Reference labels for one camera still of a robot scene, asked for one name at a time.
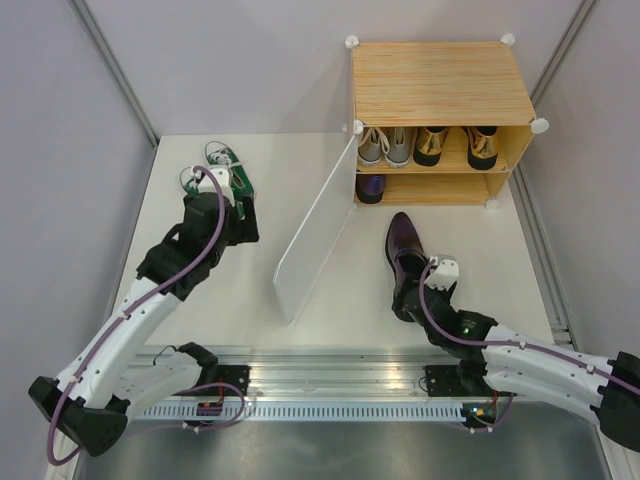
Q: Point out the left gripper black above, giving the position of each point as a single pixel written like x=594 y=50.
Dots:
x=245 y=230

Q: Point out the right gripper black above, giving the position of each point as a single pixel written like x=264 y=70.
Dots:
x=445 y=295

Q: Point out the green sneaker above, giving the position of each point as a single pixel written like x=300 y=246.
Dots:
x=190 y=180
x=219 y=154

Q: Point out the purple loafer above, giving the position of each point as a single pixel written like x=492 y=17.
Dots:
x=407 y=259
x=370 y=188

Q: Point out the grey sneaker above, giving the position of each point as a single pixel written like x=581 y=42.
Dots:
x=399 y=146
x=372 y=147

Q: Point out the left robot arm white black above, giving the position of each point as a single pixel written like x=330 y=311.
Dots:
x=90 y=401

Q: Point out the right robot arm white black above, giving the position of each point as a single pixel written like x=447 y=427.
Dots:
x=603 y=391

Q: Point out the white cabinet door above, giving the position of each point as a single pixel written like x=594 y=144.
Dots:
x=311 y=246

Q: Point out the wooden shoe cabinet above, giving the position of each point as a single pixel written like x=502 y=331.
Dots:
x=455 y=84

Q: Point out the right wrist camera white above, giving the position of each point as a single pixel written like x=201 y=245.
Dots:
x=443 y=272

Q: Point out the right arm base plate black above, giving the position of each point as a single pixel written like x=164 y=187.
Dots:
x=443 y=381

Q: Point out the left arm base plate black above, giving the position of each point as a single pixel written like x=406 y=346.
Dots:
x=229 y=380

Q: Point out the white slotted cable duct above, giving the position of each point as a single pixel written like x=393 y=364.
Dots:
x=191 y=410

